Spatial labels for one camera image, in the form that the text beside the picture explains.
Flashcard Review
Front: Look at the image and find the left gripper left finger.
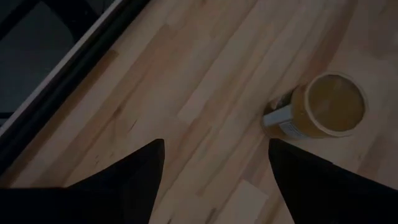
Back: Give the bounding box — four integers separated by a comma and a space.
0, 138, 166, 224

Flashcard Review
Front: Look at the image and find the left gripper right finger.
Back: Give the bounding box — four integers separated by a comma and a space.
267, 138, 398, 224

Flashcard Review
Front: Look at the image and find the gold-lid spice jar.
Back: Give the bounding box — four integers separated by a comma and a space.
260, 70, 369, 141

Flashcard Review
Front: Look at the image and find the black aluminium table frame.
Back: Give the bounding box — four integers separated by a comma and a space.
0, 0, 150, 175

